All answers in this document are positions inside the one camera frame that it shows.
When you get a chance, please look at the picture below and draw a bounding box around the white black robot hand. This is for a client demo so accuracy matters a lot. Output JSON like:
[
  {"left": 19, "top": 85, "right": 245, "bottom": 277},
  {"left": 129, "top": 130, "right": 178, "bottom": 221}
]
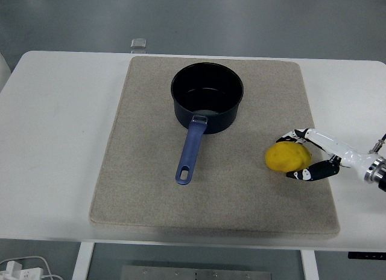
[{"left": 276, "top": 128, "right": 377, "bottom": 182}]

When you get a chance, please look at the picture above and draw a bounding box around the black control box under table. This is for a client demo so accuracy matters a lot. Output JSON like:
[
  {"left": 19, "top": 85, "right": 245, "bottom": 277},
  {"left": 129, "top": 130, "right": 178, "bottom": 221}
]
[{"left": 347, "top": 251, "right": 386, "bottom": 260}]

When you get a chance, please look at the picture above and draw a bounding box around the white table leg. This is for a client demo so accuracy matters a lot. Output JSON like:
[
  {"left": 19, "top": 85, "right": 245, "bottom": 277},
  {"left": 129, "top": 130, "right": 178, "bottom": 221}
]
[
  {"left": 71, "top": 242, "right": 95, "bottom": 280},
  {"left": 300, "top": 249, "right": 320, "bottom": 280}
]

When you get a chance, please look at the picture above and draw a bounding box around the beige fabric mat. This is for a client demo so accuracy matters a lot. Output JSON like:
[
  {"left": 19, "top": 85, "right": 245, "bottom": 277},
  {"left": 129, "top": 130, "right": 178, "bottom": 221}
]
[{"left": 89, "top": 56, "right": 341, "bottom": 239}]

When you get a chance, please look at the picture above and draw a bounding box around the grey metal plate with screws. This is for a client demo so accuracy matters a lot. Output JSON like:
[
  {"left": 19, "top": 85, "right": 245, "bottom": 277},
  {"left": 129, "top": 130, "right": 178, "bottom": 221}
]
[{"left": 120, "top": 265, "right": 273, "bottom": 280}]

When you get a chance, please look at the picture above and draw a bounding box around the small clear square floor plate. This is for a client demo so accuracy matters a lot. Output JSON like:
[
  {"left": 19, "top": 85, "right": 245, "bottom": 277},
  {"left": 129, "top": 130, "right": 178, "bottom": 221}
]
[{"left": 130, "top": 38, "right": 148, "bottom": 54}]

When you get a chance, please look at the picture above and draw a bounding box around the white power strip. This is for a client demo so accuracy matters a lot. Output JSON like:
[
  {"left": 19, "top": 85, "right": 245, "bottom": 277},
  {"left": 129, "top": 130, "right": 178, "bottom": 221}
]
[{"left": 0, "top": 261, "right": 43, "bottom": 280}]

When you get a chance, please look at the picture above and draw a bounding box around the person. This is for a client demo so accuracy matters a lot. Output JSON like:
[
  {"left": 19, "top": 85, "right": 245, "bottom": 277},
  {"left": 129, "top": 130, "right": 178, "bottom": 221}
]
[{"left": 0, "top": 51, "right": 10, "bottom": 81}]

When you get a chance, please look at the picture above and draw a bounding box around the blue pot with handle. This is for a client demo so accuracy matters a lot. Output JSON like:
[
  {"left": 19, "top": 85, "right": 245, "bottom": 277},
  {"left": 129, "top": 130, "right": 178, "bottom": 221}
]
[{"left": 171, "top": 62, "right": 244, "bottom": 186}]

